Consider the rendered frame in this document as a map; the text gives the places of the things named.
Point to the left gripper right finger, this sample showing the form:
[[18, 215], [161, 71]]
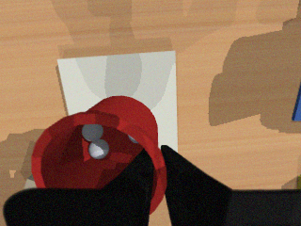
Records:
[[192, 199]]

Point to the white flat square pad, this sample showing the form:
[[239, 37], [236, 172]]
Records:
[[150, 78]]

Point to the beige rectangular block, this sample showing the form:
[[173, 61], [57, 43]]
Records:
[[30, 182]]

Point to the red cup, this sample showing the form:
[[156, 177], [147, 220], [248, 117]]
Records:
[[61, 159]]

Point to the blue flat rectangular pad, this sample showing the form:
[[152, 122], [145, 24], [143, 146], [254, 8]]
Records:
[[297, 108]]

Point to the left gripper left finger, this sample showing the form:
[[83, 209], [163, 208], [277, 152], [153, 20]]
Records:
[[130, 206]]

